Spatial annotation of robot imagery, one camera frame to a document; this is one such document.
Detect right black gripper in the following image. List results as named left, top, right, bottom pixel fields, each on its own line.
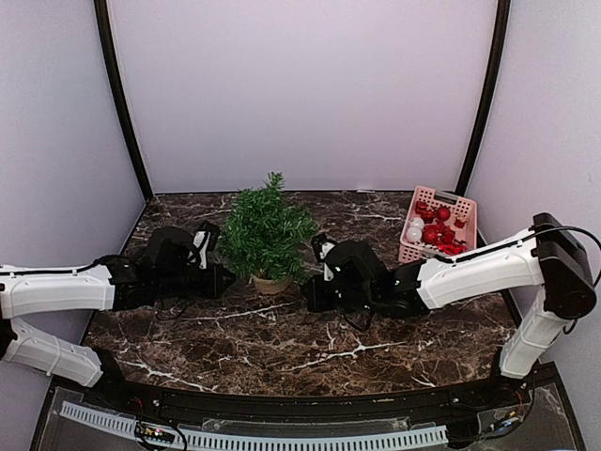
left=301, top=272, right=378, bottom=312

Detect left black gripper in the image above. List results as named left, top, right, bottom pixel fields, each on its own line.
left=155, top=262, right=235, bottom=300

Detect small green christmas tree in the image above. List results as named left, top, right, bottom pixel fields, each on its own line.
left=218, top=172, right=318, bottom=296

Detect pink plastic basket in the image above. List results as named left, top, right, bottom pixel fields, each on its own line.
left=398, top=186, right=478, bottom=263

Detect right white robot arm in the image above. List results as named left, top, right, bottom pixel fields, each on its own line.
left=300, top=212, right=600, bottom=408

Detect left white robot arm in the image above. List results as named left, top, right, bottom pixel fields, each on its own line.
left=1, top=222, right=236, bottom=410

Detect white ball ornament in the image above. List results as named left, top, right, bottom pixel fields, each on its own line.
left=405, top=217, right=425, bottom=243

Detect red ball ornament cluster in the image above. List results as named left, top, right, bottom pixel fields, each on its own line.
left=414, top=201, right=468, bottom=256

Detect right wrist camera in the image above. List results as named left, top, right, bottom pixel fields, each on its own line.
left=311, top=233, right=337, bottom=282

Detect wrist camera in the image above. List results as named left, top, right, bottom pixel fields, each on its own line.
left=190, top=221, right=221, bottom=270
left=311, top=233, right=337, bottom=282

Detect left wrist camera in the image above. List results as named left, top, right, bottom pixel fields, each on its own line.
left=190, top=221, right=221, bottom=270

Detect white perforated cable duct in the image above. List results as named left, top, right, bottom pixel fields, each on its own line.
left=58, top=401, right=449, bottom=450

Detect left black frame pole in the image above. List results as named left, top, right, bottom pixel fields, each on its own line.
left=93, top=0, right=154, bottom=202

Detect black frame pole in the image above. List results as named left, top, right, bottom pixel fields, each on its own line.
left=93, top=0, right=154, bottom=202
left=455, top=0, right=512, bottom=196

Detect right black frame pole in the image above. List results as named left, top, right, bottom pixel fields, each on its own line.
left=455, top=0, right=512, bottom=196

